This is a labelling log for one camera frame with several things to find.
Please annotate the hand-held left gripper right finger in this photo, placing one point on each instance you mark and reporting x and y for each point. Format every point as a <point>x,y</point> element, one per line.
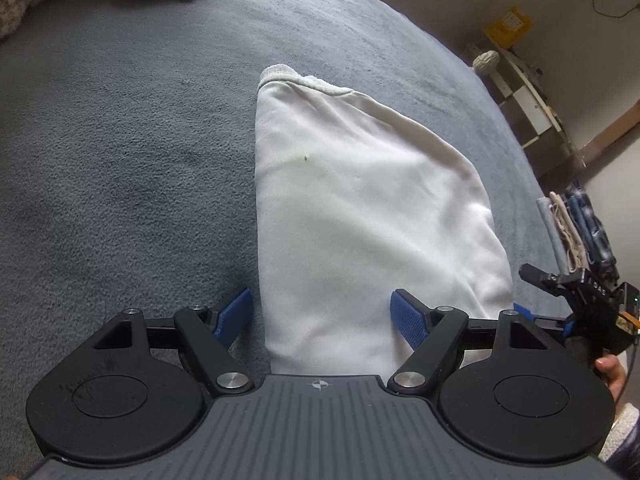
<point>407,317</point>

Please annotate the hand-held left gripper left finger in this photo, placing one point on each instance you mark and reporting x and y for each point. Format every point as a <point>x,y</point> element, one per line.
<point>232,317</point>

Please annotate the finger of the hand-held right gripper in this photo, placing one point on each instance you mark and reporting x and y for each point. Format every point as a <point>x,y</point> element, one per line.
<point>537,275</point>
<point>524,309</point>

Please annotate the white sweatshirt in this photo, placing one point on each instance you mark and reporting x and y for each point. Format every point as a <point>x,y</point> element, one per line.
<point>360,200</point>

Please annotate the person's right hand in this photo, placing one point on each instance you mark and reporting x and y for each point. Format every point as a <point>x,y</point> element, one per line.
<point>612,370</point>

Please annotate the light blue folded cloth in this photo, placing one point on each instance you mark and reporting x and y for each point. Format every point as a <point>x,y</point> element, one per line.
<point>552,232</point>

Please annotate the beige folded cloth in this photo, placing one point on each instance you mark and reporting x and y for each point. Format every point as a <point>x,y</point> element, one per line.
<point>572,240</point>

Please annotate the blue plaid folded cloth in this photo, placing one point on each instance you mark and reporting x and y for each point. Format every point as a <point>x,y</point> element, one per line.
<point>597,240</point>

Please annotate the long cardboard piece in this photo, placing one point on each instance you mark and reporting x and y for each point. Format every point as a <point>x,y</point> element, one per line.
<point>615,132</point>

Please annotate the white wooden shelf unit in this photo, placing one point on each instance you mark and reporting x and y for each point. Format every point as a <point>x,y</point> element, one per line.
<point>530,105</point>

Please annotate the cream bedpost finial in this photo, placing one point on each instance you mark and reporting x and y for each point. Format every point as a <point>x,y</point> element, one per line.
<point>486,62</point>

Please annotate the yellow box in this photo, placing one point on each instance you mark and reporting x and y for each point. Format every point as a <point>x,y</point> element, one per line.
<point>509,27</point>

